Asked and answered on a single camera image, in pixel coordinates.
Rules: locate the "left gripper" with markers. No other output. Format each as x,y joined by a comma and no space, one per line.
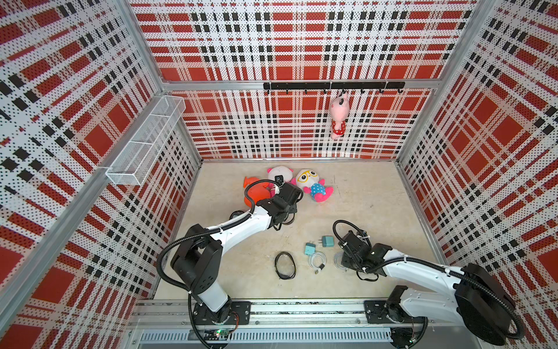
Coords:
293,209

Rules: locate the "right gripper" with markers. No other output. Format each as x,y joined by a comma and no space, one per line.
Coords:
344,261

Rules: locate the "teal charger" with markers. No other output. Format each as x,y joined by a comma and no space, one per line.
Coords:
327,241
310,249

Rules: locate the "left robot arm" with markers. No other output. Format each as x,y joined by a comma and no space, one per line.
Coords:
192,262

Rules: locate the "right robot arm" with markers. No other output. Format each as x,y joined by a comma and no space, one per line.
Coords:
467,296

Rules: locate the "orange plush toy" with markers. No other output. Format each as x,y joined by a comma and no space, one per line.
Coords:
259,191

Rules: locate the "pink striped plush doll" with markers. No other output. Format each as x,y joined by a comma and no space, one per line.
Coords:
287,174

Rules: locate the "teal charger bottom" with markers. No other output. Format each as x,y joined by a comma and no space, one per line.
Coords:
310,249

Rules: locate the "pink hanging plush toy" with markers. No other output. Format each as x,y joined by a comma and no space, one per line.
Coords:
339,110

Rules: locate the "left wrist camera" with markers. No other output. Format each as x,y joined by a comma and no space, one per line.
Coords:
280,179

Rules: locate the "black hook rail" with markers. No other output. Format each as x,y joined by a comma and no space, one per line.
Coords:
335,85

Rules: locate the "white wire mesh basket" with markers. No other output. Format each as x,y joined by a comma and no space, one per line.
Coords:
135,162

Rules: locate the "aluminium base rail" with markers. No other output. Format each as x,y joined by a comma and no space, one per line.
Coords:
301,323

